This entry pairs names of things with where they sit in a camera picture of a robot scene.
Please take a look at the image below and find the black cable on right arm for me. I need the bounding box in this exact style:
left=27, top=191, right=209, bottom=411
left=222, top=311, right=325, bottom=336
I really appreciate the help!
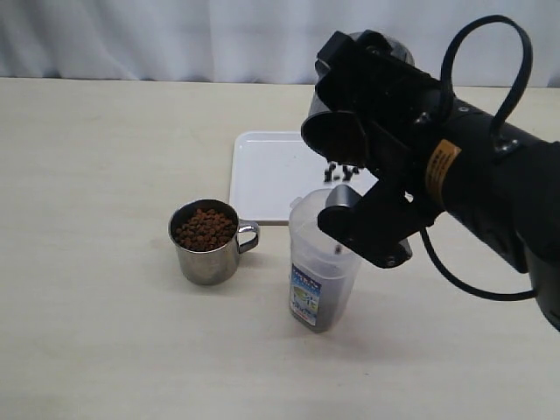
left=419, top=15, right=537, bottom=303

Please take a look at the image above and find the clear plastic pitcher with label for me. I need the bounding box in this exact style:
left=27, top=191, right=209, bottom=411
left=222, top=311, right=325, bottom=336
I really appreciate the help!
left=288, top=188, right=361, bottom=333

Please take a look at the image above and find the steel mug with kibble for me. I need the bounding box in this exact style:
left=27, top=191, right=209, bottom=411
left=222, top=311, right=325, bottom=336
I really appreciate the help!
left=168, top=199, right=260, bottom=286
left=300, top=31, right=417, bottom=211

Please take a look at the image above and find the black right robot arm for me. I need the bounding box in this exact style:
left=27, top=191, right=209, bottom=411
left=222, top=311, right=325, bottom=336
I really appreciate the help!
left=301, top=31, right=559, bottom=326

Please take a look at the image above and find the white plastic tray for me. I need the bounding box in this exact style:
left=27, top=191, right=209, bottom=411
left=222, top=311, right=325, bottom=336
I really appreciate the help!
left=229, top=130, right=382, bottom=228

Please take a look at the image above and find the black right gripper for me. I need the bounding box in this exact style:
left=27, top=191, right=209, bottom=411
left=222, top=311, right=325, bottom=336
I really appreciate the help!
left=315, top=30, right=464, bottom=268

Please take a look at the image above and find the white curtain backdrop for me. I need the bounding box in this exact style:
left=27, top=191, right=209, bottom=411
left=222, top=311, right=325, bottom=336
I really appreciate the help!
left=1, top=1, right=559, bottom=88

